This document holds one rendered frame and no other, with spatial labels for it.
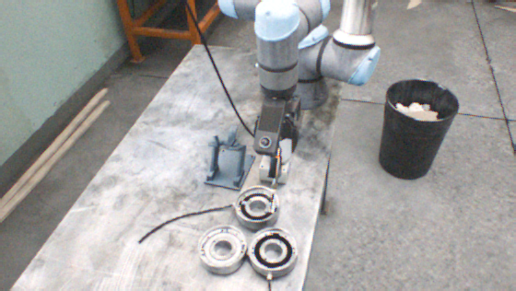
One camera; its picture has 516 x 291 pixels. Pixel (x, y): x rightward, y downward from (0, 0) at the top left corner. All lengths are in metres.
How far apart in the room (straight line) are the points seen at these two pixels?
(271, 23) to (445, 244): 1.53
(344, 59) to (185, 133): 0.50
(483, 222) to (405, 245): 0.41
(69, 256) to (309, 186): 0.59
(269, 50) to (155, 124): 0.63
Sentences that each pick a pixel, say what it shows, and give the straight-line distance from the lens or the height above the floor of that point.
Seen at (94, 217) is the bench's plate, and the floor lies 0.80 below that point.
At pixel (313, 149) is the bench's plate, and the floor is 0.80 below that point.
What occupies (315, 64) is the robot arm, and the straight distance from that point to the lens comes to 1.15.
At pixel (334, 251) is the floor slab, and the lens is 1.86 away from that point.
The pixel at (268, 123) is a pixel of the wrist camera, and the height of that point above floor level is 1.08.
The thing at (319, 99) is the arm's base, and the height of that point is 0.82.
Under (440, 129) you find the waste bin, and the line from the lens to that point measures 1.96.
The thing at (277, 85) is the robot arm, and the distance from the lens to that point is 0.74.
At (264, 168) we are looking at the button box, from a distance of 1.00.
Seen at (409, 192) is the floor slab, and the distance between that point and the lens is 2.15.
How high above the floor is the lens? 1.56
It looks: 43 degrees down
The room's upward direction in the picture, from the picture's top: 3 degrees counter-clockwise
